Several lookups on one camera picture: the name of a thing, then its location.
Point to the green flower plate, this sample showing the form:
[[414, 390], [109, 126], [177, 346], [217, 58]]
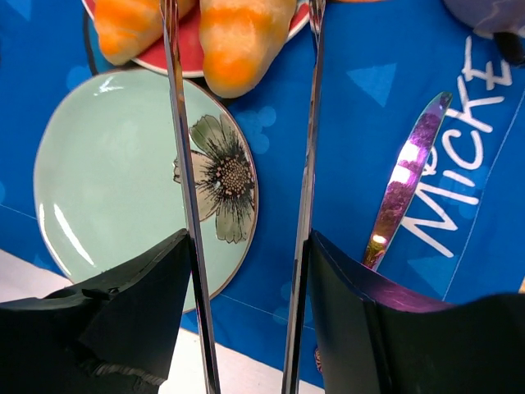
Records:
[[106, 177]]

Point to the blue Mickey placemat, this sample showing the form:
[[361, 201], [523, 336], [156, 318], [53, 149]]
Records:
[[464, 234]]

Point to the small croissant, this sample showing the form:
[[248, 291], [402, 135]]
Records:
[[240, 40]]

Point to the purple mug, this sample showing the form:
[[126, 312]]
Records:
[[503, 19]]

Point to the large croissant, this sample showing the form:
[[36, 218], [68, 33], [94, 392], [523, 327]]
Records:
[[128, 28]]

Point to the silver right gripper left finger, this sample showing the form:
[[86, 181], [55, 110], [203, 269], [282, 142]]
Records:
[[169, 10]]

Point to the red patterned plate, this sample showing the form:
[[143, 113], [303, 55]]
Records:
[[191, 54]]

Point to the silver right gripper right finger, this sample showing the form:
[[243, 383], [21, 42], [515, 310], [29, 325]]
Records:
[[290, 378]]

